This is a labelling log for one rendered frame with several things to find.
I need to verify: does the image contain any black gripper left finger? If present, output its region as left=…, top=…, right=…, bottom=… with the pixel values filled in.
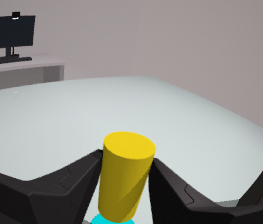
left=0, top=149, right=103, bottom=224

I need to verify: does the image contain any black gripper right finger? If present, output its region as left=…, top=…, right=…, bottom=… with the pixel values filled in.
left=148, top=157, right=263, bottom=224

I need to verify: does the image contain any cyan circle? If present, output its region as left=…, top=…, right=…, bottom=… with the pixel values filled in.
left=91, top=213, right=135, bottom=224

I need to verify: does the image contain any yellow cylinder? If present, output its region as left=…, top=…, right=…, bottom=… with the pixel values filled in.
left=98, top=131, right=156, bottom=224

